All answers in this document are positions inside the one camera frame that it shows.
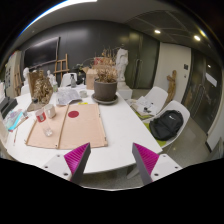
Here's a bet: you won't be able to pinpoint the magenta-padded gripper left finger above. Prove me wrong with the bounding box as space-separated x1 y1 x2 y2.
42 142 92 185

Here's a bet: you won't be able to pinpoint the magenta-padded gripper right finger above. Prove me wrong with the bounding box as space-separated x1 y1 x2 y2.
131 142 184 186

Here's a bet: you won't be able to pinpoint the clear red-label drink bottle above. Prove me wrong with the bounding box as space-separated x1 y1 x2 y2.
34 107 54 138

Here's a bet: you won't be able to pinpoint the light wooden board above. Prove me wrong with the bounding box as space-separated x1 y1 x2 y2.
25 103 109 150

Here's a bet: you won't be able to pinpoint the black backpack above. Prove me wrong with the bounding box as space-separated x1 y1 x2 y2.
148 109 184 142

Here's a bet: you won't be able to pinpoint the flat round red coaster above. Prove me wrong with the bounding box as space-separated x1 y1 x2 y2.
67 110 80 119

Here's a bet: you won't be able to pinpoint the white mug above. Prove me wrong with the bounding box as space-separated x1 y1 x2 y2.
44 103 57 119

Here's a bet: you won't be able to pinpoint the grey plant saucer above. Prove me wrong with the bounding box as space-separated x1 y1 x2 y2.
91 93 119 106

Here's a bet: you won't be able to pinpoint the printed paper sheet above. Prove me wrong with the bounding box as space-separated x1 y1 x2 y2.
55 87 83 106

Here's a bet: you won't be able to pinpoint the dried plant in grey pot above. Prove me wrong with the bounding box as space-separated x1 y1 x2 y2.
93 64 118 102

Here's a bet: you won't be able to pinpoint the colourful book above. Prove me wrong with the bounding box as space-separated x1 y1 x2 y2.
3 109 26 133

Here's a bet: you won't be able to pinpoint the grey bottle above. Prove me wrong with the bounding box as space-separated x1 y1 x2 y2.
69 73 78 89

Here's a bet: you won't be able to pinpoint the golden relief sculpture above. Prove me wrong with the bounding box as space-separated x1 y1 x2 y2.
27 70 54 113

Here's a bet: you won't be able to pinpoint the cardboard box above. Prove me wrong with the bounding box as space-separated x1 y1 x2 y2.
85 68 98 90

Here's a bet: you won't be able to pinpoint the small white statuette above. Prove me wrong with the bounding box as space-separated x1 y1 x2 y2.
46 69 56 86

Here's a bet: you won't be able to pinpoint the black case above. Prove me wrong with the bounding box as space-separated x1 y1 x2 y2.
0 96 18 118

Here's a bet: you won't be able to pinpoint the wooden easel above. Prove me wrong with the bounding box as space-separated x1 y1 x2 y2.
53 53 71 83

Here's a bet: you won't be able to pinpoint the white plaster torso statue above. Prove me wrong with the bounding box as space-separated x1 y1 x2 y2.
114 47 133 91

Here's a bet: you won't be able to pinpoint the white plaster bust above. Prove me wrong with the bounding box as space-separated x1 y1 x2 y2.
22 67 31 86

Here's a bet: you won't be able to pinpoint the red box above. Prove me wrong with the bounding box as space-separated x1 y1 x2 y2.
93 56 106 66

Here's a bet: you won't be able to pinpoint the white cabinet with pictures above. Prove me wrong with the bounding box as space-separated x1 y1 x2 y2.
4 50 23 99

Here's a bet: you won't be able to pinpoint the ceiling spotlights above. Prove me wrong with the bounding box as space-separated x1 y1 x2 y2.
153 28 208 42

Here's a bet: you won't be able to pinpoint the wooden wall figure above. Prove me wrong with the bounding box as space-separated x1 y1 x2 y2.
166 69 178 103

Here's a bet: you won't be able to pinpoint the black wall screen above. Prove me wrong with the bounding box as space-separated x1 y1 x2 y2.
23 36 61 69

